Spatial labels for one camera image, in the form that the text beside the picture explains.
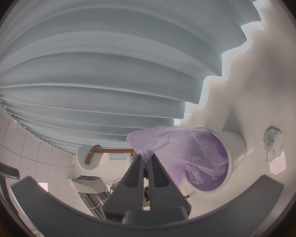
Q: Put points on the purple plastic bag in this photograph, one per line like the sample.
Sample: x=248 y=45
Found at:
x=177 y=142

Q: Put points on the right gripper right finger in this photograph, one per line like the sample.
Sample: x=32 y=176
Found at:
x=162 y=184

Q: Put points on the crumpled white paper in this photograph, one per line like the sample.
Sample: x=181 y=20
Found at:
x=273 y=142

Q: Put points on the pale blue-white curtain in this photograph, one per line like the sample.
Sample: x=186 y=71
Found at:
x=101 y=58

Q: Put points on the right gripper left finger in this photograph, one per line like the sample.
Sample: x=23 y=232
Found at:
x=134 y=181

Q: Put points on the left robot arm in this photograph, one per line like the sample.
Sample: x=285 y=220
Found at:
x=88 y=183

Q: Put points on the white trash bin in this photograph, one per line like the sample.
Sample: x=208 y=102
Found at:
x=233 y=142

